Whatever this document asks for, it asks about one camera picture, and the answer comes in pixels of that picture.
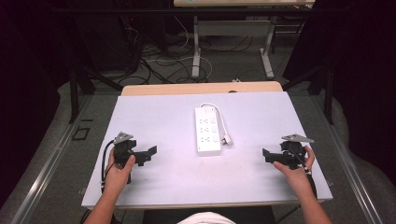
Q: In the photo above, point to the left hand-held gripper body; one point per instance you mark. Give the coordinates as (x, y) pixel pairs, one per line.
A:
(124, 150)

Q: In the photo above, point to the black horizontal frame bar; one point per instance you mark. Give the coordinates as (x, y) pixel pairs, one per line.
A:
(124, 10)

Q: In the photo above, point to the black metal stand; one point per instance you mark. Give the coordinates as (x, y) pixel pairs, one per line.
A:
(328, 93)
(74, 93)

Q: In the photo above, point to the black equipment cabinet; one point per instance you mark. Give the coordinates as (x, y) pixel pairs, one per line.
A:
(109, 40)

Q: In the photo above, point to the person's right hand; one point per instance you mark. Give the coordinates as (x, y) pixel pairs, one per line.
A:
(297, 179)

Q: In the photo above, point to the metal floor rail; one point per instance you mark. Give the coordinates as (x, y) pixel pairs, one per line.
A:
(46, 174)
(348, 169)

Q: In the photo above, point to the white power strip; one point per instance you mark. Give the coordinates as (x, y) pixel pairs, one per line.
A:
(206, 137)

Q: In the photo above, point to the person's left hand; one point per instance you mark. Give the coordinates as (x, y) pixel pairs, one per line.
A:
(118, 177)

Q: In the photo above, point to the person's white shirt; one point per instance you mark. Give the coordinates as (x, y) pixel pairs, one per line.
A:
(205, 218)

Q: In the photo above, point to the white desk with metal legs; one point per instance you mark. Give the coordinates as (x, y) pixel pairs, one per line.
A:
(233, 28)

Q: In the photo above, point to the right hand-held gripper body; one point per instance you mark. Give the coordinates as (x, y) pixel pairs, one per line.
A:
(293, 149)

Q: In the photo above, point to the white power plug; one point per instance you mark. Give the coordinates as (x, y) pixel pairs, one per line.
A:
(227, 140)

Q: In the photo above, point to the white table cover sheet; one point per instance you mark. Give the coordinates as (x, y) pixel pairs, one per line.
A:
(174, 174)

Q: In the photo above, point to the wooden table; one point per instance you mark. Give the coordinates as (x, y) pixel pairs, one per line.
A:
(186, 88)

